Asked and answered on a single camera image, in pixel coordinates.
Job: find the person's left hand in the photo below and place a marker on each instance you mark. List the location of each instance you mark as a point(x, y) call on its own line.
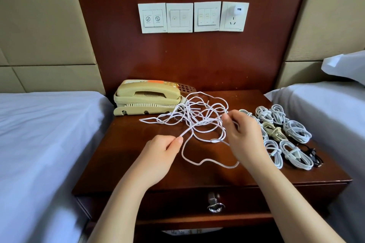
point(154, 160)

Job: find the person's right hand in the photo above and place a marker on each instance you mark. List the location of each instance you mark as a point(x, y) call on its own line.
point(245, 137)

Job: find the dark wooden drawer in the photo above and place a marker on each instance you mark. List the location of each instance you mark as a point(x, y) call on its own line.
point(182, 203)

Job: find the person's right forearm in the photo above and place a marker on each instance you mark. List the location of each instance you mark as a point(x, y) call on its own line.
point(296, 206)

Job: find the person's left forearm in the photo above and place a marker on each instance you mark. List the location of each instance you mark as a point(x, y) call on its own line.
point(117, 214)

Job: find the wooden nightstand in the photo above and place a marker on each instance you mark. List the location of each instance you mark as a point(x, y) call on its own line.
point(114, 160)

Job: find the white crumpled bag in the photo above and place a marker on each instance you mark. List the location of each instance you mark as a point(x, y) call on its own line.
point(191, 231)

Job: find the right bed white sheet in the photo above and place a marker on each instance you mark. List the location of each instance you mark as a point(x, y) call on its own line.
point(336, 120)

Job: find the bed white sheet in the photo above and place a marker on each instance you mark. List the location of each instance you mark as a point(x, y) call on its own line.
point(336, 120)
point(45, 160)

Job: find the left bed white sheet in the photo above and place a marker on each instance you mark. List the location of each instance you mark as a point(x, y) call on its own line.
point(45, 160)

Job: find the white pillow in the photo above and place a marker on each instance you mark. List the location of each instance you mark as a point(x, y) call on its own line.
point(347, 68)

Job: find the white plug-in charger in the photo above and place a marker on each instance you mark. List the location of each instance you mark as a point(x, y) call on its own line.
point(237, 9)

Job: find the beige padded headboard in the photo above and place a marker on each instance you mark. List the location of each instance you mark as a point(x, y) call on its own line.
point(40, 23)
point(328, 18)

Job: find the dark wooden wall panel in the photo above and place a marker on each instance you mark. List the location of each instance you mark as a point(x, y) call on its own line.
point(188, 57)

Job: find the white wall socket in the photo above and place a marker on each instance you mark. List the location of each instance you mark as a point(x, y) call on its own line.
point(232, 23)

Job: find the white triple rocker wall switch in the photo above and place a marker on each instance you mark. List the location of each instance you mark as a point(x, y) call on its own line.
point(207, 16)

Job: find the white double rocker wall switch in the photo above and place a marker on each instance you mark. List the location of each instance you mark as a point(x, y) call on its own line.
point(179, 18)

